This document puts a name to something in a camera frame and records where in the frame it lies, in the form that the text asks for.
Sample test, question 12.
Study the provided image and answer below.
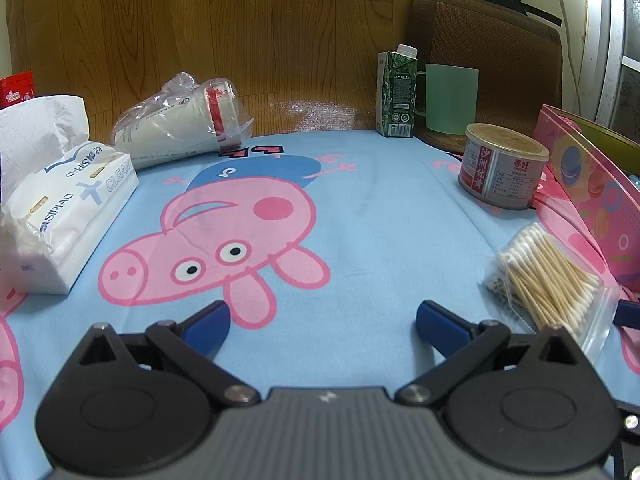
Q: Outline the wooden headboard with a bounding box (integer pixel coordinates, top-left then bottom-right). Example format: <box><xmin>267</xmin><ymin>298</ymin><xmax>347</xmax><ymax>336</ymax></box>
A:
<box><xmin>4</xmin><ymin>0</ymin><xmax>449</xmax><ymax>137</ymax></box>

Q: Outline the white cable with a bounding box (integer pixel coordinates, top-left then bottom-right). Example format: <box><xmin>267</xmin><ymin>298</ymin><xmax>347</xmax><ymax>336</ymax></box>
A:
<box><xmin>549</xmin><ymin>0</ymin><xmax>587</xmax><ymax>112</ymax></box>

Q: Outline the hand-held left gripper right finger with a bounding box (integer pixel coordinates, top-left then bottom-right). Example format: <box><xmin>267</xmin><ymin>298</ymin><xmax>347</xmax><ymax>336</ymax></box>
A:
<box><xmin>396</xmin><ymin>300</ymin><xmax>601</xmax><ymax>407</ymax></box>

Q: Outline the round tin can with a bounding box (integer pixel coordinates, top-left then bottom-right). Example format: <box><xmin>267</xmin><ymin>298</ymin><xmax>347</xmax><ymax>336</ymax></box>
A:
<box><xmin>457</xmin><ymin>123</ymin><xmax>550</xmax><ymax>211</ymax></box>

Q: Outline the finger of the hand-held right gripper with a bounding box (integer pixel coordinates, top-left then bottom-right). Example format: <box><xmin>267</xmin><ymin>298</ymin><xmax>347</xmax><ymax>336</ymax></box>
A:
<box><xmin>613</xmin><ymin>299</ymin><xmax>640</xmax><ymax>332</ymax></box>

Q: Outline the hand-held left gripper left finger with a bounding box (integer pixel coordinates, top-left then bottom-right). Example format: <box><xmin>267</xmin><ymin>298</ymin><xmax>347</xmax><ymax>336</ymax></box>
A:
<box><xmin>77</xmin><ymin>300</ymin><xmax>261</xmax><ymax>407</ymax></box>

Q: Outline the green plastic cup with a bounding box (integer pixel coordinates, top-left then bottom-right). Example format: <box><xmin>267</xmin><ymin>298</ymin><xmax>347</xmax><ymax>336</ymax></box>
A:
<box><xmin>413</xmin><ymin>63</ymin><xmax>480</xmax><ymax>136</ymax></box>

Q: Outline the pink tin box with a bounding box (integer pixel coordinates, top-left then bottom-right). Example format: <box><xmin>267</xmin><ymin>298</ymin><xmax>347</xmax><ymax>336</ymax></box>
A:
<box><xmin>532</xmin><ymin>103</ymin><xmax>640</xmax><ymax>294</ymax></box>

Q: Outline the bag of cotton swabs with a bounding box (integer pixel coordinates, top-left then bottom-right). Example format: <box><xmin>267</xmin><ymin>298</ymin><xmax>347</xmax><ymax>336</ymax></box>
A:
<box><xmin>482</xmin><ymin>223</ymin><xmax>619</xmax><ymax>364</ymax></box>

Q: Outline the green drink carton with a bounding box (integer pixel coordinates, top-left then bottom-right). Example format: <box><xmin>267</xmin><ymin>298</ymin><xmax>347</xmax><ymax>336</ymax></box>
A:
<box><xmin>375</xmin><ymin>43</ymin><xmax>419</xmax><ymax>139</ymax></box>

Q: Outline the white window frame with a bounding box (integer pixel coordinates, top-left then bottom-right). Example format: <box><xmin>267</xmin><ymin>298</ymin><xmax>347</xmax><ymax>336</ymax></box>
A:
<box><xmin>584</xmin><ymin>0</ymin><xmax>640</xmax><ymax>132</ymax></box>

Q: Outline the printed blue blanket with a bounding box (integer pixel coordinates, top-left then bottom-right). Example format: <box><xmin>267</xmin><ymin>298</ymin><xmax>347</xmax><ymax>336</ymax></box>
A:
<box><xmin>0</xmin><ymin>129</ymin><xmax>640</xmax><ymax>480</ymax></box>

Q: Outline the white tissue pack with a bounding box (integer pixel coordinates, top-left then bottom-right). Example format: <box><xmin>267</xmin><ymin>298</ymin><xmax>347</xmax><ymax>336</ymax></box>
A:
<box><xmin>0</xmin><ymin>94</ymin><xmax>140</xmax><ymax>295</ymax></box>

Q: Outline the bagged paper cup stack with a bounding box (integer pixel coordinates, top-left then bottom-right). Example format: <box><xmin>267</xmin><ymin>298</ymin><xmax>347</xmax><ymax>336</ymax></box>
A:
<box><xmin>110</xmin><ymin>72</ymin><xmax>255</xmax><ymax>170</ymax></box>

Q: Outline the red box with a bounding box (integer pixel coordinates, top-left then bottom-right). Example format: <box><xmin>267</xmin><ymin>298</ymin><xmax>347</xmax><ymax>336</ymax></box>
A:
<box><xmin>0</xmin><ymin>71</ymin><xmax>36</xmax><ymax>110</ymax></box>

